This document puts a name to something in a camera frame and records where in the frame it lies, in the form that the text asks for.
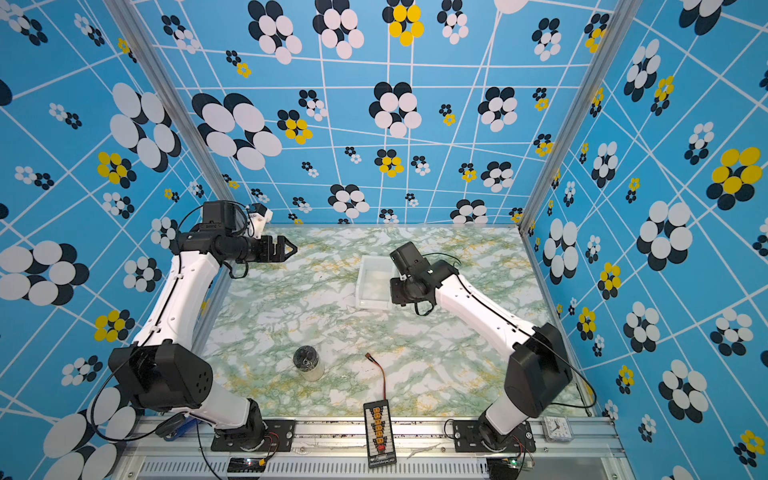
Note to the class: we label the aluminium frame rail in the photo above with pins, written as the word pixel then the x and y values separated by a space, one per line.
pixel 417 448

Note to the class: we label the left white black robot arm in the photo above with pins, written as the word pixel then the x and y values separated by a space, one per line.
pixel 159 370

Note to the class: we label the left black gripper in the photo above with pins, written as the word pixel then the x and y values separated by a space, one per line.
pixel 267 257

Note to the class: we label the clear jar black lid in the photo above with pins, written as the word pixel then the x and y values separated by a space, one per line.
pixel 306 360

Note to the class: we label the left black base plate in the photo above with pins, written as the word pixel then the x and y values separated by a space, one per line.
pixel 271 436

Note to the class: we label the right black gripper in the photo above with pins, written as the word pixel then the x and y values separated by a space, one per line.
pixel 397 297

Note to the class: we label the blue black clamp handle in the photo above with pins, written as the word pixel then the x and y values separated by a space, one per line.
pixel 176 426

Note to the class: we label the small white alarm clock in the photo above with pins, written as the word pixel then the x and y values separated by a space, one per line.
pixel 557 429

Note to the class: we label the controller circuit board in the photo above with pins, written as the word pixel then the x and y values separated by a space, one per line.
pixel 503 468
pixel 239 466

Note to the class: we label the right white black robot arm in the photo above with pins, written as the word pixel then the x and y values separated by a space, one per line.
pixel 537 367

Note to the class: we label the right controller circuit board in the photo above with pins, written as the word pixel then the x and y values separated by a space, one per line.
pixel 503 468

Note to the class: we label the left controller circuit board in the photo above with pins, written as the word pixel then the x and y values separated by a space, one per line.
pixel 239 466

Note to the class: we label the black battery checker device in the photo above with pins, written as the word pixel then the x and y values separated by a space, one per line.
pixel 379 433

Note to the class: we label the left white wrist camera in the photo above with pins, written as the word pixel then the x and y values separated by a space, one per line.
pixel 258 217

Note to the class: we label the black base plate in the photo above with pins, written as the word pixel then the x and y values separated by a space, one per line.
pixel 271 436
pixel 474 436

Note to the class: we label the white plastic bin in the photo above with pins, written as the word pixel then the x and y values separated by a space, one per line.
pixel 372 291

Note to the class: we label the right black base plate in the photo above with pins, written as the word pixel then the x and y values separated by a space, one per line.
pixel 474 436

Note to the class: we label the red black wire lead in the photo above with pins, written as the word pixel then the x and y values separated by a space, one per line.
pixel 371 359

